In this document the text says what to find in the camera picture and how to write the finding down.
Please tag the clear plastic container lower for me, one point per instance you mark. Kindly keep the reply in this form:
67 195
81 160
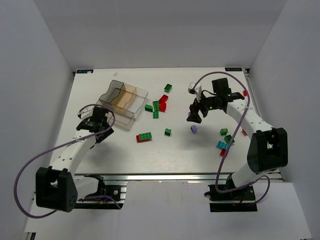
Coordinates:
124 119

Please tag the red round lego piece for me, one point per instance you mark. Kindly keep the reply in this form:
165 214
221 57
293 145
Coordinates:
162 106

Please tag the clear plastic container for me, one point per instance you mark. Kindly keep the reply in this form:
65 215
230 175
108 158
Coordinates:
124 119
135 98

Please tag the green 2x2 lego top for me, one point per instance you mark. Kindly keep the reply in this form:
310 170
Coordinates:
168 88

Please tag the blue corner label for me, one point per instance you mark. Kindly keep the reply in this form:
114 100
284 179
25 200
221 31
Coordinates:
84 71
233 69

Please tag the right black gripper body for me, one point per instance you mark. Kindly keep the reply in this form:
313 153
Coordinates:
198 107

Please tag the red lego under green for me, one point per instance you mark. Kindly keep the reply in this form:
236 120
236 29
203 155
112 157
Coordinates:
139 140

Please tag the cyan 2x4 lego brick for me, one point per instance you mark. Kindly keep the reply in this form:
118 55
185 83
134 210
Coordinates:
222 145

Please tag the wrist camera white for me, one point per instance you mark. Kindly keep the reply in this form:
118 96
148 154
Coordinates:
85 114
195 89

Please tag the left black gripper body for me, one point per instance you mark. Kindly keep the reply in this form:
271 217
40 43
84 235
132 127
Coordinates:
105 133

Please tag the right blue corner label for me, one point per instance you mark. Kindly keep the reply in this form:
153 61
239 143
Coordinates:
233 69

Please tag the clear plastic container upper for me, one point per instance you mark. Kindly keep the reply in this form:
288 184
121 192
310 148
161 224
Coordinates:
135 98

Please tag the red square lego brick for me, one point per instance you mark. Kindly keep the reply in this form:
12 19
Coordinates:
223 152

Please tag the green sloped lego brick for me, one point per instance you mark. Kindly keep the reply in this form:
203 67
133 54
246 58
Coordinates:
148 108

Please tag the amber plastic container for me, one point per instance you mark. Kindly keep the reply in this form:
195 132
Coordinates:
123 98

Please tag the green 2x4 lego on red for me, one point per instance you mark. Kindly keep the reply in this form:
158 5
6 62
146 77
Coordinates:
145 135

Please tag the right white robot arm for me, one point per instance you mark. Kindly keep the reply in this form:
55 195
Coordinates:
268 148

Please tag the green 2x2 lego brick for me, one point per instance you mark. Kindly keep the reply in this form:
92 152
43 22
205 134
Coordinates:
155 115

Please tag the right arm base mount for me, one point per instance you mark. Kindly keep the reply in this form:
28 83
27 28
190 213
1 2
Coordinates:
243 200

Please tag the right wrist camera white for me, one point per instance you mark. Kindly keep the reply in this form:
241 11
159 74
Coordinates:
195 89

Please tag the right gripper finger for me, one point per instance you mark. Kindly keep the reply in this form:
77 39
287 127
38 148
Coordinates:
194 117
194 108

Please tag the green 2x4 lego flat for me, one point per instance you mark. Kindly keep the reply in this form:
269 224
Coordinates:
156 106

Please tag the red 2x4 lego brick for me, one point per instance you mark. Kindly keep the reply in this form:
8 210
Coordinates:
163 99

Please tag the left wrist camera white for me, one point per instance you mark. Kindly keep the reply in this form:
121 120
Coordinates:
85 114

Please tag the purple lego brick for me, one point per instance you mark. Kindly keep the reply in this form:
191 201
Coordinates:
194 129

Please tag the smoky grey plastic container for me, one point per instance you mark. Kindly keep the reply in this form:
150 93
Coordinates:
109 94

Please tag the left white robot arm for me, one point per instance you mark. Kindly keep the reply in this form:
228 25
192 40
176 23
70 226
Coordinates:
55 186

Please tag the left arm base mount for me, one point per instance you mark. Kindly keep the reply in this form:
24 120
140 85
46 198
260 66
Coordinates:
107 195

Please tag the left blue corner label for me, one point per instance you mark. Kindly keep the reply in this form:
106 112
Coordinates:
84 71

